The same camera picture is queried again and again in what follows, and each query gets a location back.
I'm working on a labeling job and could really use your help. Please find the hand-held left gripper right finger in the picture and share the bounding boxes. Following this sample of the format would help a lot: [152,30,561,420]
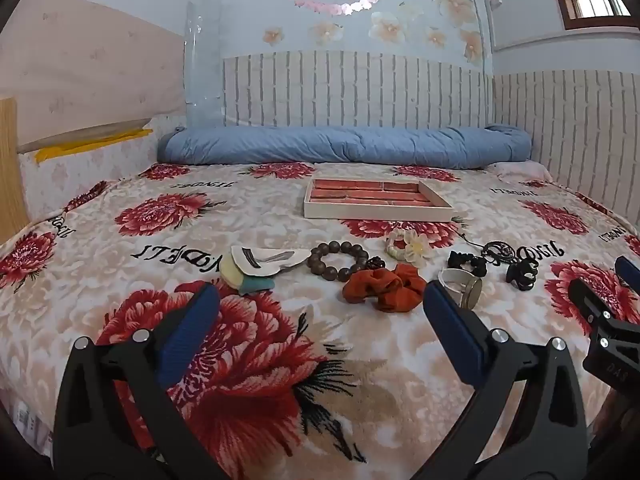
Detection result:
[415,280,591,480]

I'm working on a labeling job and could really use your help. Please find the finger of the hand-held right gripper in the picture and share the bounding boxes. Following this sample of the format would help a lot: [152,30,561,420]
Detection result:
[569,277,640,396]
[615,256,640,293]

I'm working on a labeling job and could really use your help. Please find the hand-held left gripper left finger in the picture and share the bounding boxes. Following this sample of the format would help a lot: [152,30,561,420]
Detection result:
[52,282,231,480]

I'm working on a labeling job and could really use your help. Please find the white flower hair tie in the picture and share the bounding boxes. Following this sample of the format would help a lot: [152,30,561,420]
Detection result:
[384,229,431,265]

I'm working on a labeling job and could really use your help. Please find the orange fabric scrunchie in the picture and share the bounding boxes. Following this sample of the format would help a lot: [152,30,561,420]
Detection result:
[342,263,423,312]

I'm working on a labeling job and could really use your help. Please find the white patterned fabric hair clip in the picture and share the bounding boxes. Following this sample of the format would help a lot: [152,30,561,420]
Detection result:
[231,245,307,279]

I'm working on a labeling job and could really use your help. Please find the brown wooden bead bracelet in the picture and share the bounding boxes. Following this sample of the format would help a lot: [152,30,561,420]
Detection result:
[310,241,371,282]

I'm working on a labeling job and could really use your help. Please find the cream tray with red lining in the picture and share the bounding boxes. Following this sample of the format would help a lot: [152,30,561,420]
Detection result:
[303,176,455,221]

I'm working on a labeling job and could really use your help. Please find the red floral fleece blanket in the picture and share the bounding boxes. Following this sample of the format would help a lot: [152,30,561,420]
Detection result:
[0,160,640,480]

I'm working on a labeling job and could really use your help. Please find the yellow cloth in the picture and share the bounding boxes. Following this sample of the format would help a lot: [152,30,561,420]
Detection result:
[35,129,153,163]

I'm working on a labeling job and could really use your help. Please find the blue rolled quilt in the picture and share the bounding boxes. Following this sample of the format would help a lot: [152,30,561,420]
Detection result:
[157,125,533,170]

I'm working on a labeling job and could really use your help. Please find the wooden board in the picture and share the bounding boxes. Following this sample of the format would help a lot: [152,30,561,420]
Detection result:
[0,97,31,243]

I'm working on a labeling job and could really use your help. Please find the clear plastic sheet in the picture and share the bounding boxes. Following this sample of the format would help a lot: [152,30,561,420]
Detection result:
[185,0,223,128]

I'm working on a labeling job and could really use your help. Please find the pink patterned mattress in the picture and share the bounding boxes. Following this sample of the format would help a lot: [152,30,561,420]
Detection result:
[0,0,188,156]

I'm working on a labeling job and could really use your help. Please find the silver metal ring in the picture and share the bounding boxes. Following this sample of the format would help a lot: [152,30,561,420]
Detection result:
[438,267,485,309]

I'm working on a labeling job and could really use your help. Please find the black pendant necklace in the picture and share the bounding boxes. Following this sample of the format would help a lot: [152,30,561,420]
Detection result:
[452,215,517,264]

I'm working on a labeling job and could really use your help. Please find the peach flower wall stickers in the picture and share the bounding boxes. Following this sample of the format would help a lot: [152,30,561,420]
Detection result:
[262,0,486,63]

